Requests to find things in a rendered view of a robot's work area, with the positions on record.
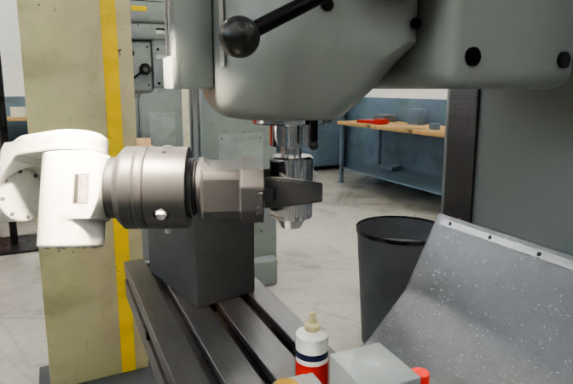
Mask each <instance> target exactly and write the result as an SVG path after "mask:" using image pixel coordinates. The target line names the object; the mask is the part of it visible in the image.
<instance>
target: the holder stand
mask: <svg viewBox="0 0 573 384"><path fill-rule="evenodd" d="M148 245H149V263H150V271H151V272H152V273H153V274H155V275H156V276H157V277H159V278H160V279H161V280H162V281H164V282H165V283H166V284H168V285H169V286H170V287H171V288H173V289H174V290H176V291H177V292H178V293H179V294H180V295H181V296H182V297H184V298H185V299H186V300H188V301H189V302H190V303H191V304H193V305H194V306H195V307H197V308H200V307H202V306H206V305H210V304H214V303H217V302H220V301H223V300H228V299H231V298H234V297H237V296H240V295H243V294H248V293H251V292H254V290H255V275H254V223H242V222H241V221H240V219H239V218H199V215H198V213H196V214H195V216H194V217H193V219H192V223H191V226H190V228H189V229H171V233H170V234H166V233H165V229H148Z"/></svg>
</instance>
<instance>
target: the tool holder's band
mask: <svg viewBox="0 0 573 384"><path fill-rule="evenodd" d="M269 164H270V165H271V166H275V167H282V168H301V167H308V166H313V157H312V156H311V155H310V154H302V155H301V156H297V157H286V156H281V154H272V155H271V156H270V157H269Z"/></svg>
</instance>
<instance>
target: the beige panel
mask: <svg viewBox="0 0 573 384"><path fill-rule="evenodd" d="M16 3H17V13H18V22H19V32H20V51H21V60H22V70H23V80H24V90H25V99H26V118H27V128H28V134H33V133H39V132H45V131H54V130H64V129H72V130H84V131H93V132H97V133H100V134H102V135H103V136H104V137H105V138H106V139H107V140H108V142H109V149H108V155H109V156H110V157H116V156H117V155H118V154H119V152H120V151H121V150H122V149H123V148H124V147H127V146H137V139H136V106H135V90H134V73H133V56H132V39H131V23H130V0H16ZM38 252H39V262H40V272H41V282H42V291H43V310H44V320H45V329H46V339H47V349H48V359H49V365H45V366H42V367H40V368H39V384H157V381H156V379H155V377H154V374H153V370H152V367H151V365H150V363H149V360H148V355H147V353H146V351H145V348H144V345H143V343H142V338H141V336H140V334H139V331H138V328H137V326H136V322H135V319H134V317H133V314H132V311H131V308H130V305H129V302H128V300H127V297H126V291H125V279H126V277H125V272H124V262H125V261H131V260H137V259H143V254H142V229H125V228H124V227H123V226H122V225H121V224H120V223H119V222H118V221H117V219H116V218H110V220H109V222H106V232H105V245H104V246H103V247H98V248H91V247H87V248H75V247H67V248H66V249H62V248H61V249H57V247H51V248H50V249H44V247H39V248H38Z"/></svg>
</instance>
